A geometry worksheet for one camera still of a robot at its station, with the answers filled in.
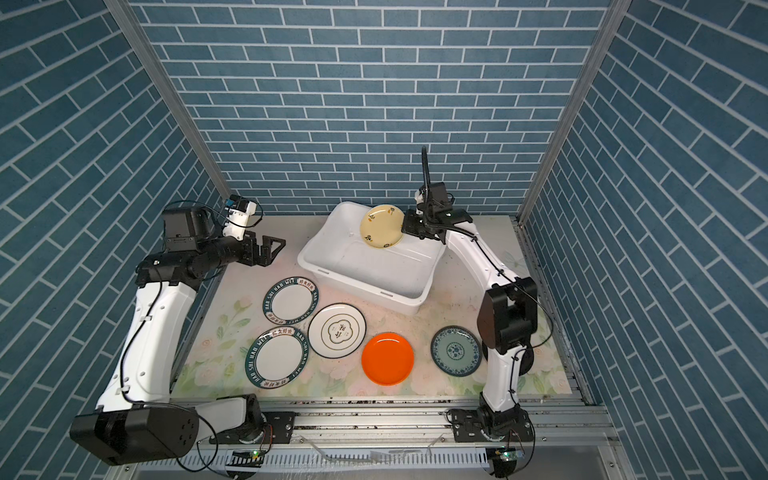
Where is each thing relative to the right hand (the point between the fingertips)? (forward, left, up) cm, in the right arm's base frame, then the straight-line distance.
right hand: (400, 221), depth 89 cm
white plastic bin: (-6, -1, -22) cm, 23 cm away
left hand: (-18, +31, +10) cm, 37 cm away
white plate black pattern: (-27, +18, -22) cm, 39 cm away
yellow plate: (0, +6, -2) cm, 6 cm away
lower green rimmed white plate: (-36, +33, -22) cm, 54 cm away
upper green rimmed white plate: (-18, +35, -21) cm, 45 cm away
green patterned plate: (-30, -19, -23) cm, 42 cm away
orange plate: (-34, +1, -23) cm, 41 cm away
